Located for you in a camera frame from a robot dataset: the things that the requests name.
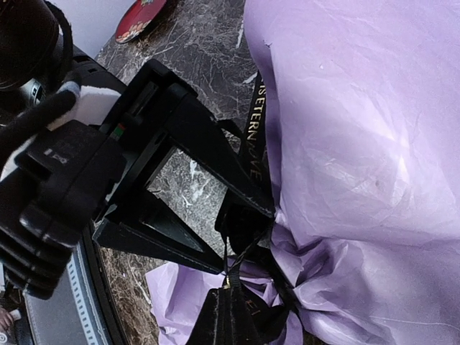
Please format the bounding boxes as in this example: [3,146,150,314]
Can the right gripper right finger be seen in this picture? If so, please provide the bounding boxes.
[229,283,268,344]

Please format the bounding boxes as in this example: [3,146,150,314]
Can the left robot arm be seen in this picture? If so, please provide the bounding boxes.
[1,1,274,300]

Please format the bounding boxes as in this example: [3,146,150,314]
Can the red floral dish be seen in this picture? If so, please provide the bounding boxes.
[115,0,167,44]

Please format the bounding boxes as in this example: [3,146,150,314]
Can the black printed ribbon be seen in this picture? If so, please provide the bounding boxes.
[215,75,297,344]

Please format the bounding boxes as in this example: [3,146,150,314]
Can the white slotted cable duct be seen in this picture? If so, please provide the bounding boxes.
[67,246,111,345]

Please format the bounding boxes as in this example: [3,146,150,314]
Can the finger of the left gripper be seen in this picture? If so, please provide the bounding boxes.
[93,193,224,275]
[145,96,274,218]

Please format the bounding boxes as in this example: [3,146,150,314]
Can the pink wrapping paper sheet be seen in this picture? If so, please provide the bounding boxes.
[145,0,460,345]

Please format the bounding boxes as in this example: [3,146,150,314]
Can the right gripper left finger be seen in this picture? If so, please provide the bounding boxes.
[186,287,226,345]

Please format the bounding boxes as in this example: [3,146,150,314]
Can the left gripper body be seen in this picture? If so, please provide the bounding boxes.
[0,59,198,301]

